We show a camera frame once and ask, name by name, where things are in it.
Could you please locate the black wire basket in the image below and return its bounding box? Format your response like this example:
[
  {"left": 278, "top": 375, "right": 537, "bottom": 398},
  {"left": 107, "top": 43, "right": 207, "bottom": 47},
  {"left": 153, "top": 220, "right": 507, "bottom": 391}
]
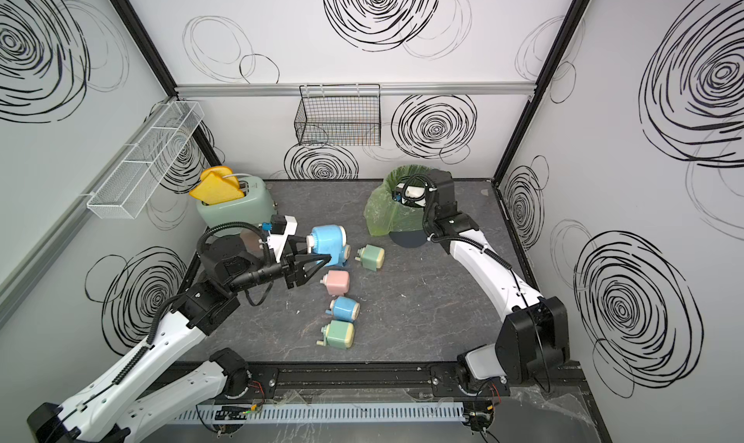
[{"left": 294, "top": 84, "right": 382, "bottom": 147}]

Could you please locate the blue sharpener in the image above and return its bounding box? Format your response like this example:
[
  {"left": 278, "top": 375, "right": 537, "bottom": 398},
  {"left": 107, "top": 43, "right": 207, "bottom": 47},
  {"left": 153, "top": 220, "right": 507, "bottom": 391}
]
[
  {"left": 325, "top": 296, "right": 360, "bottom": 323},
  {"left": 306, "top": 225, "right": 351, "bottom": 267}
]

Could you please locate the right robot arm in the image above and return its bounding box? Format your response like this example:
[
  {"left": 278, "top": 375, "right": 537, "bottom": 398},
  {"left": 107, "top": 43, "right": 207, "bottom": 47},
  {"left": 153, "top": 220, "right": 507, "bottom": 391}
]
[{"left": 391, "top": 169, "right": 570, "bottom": 393}]

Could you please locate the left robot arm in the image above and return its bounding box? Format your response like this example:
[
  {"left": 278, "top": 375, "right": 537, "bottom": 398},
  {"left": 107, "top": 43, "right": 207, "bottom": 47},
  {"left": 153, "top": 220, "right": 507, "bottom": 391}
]
[{"left": 27, "top": 215, "right": 332, "bottom": 442}]

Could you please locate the pink pencil sharpener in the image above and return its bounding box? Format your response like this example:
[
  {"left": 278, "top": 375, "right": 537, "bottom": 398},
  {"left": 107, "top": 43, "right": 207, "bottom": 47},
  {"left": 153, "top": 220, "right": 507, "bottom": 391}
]
[{"left": 321, "top": 271, "right": 351, "bottom": 297}]

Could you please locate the green sharpener bottom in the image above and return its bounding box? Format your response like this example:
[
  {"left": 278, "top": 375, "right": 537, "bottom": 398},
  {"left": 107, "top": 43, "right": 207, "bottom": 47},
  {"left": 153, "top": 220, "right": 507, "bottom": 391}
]
[{"left": 316, "top": 320, "right": 356, "bottom": 350}]

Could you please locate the green sharpener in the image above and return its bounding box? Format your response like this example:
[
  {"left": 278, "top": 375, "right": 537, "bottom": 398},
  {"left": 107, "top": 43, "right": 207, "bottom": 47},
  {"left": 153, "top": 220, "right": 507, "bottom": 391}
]
[
  {"left": 356, "top": 245, "right": 386, "bottom": 272},
  {"left": 316, "top": 320, "right": 356, "bottom": 350}
]

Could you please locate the bin with green bag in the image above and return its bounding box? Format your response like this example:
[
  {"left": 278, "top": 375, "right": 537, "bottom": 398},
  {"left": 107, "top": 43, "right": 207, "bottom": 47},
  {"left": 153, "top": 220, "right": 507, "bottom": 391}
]
[{"left": 363, "top": 165, "right": 431, "bottom": 249}]

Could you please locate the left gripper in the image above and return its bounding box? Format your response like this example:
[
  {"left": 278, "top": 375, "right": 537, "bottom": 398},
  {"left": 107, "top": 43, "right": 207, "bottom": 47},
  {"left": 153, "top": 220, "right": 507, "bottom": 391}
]
[{"left": 227, "top": 236, "right": 329, "bottom": 297}]

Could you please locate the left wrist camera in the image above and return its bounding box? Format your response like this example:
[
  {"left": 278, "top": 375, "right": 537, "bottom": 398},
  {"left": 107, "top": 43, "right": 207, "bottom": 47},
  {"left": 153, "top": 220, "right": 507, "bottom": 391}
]
[{"left": 261, "top": 214, "right": 298, "bottom": 262}]

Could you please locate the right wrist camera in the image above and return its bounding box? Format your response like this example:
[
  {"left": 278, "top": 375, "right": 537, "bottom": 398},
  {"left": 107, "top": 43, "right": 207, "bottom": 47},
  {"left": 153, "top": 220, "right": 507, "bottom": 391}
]
[{"left": 391, "top": 183, "right": 426, "bottom": 208}]

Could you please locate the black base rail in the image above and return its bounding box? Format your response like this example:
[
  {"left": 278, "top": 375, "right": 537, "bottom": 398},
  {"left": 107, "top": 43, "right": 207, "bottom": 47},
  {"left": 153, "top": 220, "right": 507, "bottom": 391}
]
[{"left": 150, "top": 358, "right": 588, "bottom": 400}]

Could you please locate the mint green toaster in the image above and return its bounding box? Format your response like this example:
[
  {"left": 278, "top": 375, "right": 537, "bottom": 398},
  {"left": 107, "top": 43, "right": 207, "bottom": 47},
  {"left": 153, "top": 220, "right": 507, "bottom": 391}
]
[{"left": 196, "top": 177, "right": 277, "bottom": 228}]

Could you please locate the white wire shelf basket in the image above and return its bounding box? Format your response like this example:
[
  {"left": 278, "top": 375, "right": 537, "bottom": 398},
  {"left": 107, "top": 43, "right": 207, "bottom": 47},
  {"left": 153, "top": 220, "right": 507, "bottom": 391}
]
[{"left": 86, "top": 100, "right": 203, "bottom": 219}]

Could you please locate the yellow toy toast slice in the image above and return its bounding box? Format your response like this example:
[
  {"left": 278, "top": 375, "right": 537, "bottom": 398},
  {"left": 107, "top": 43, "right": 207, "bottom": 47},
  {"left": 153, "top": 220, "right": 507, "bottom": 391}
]
[{"left": 189, "top": 166, "right": 244, "bottom": 206}]

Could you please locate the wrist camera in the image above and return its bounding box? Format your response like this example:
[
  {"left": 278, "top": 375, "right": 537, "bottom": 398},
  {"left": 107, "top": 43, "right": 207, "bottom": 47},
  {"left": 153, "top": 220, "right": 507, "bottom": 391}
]
[
  {"left": 261, "top": 214, "right": 298, "bottom": 262},
  {"left": 391, "top": 183, "right": 426, "bottom": 208}
]

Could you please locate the grey slotted cable duct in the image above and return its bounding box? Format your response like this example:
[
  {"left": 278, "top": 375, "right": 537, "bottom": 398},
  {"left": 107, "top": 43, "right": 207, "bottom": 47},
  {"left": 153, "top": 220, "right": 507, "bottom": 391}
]
[{"left": 172, "top": 402, "right": 467, "bottom": 427}]

